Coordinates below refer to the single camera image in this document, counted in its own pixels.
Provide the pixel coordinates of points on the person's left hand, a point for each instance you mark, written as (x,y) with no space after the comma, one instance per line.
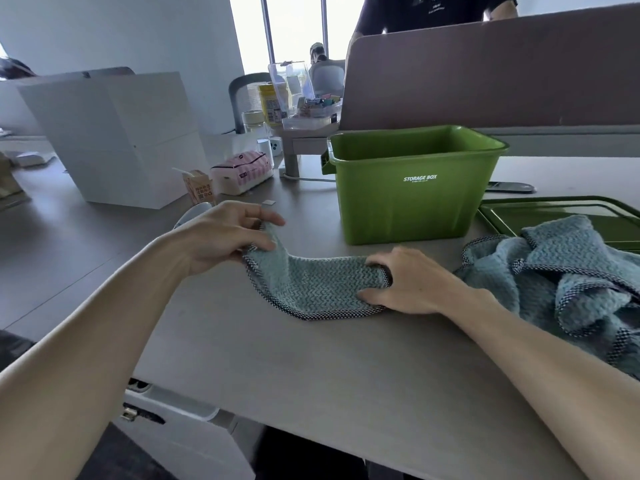
(225,234)

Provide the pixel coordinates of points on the person's right hand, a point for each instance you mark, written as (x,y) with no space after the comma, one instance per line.
(425,289)

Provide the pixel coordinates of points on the green plastic storage box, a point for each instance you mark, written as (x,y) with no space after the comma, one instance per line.
(415,204)

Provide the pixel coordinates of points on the person's left forearm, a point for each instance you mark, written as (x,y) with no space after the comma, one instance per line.
(85,359)

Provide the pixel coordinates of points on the person's right forearm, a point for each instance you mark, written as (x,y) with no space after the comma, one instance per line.
(560,374)

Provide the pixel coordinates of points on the large white box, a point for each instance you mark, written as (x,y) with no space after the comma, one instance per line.
(115,134)

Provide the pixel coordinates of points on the clear plastic organizer box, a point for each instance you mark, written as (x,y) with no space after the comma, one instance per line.
(300,84)

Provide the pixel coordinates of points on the person's black trousers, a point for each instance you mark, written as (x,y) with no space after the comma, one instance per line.
(310,454)

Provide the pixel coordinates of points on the white handheld controller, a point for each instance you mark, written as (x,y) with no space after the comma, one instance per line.
(186,217)

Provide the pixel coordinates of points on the orange drink carton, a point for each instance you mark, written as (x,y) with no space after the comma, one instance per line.
(200,187)

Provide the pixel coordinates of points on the pink tissue pack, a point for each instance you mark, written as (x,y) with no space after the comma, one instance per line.
(242,172)

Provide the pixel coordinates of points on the white power cube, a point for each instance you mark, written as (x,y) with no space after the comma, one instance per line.
(276,146)

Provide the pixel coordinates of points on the glass jar white lid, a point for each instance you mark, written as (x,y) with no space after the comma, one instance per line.
(253,122)

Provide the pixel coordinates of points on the grey desk riser shelf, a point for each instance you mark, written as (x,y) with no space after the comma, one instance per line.
(310,144)

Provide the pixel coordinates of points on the black phone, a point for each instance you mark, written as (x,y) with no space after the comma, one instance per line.
(512,187)

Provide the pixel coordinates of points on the grey office chair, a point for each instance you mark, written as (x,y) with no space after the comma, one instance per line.
(237,99)

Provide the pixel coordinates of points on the yellow wipes canister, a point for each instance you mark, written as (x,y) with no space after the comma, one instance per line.
(273,107)

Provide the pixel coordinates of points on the green flat plastic lid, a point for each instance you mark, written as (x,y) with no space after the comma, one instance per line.
(550,207)

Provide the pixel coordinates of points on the large glass window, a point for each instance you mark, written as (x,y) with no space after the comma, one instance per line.
(295,24)

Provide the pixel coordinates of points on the brown paper bag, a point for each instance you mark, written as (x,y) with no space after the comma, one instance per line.
(10,179)

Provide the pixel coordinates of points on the brown desk divider panel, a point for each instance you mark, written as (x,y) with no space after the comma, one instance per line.
(500,74)

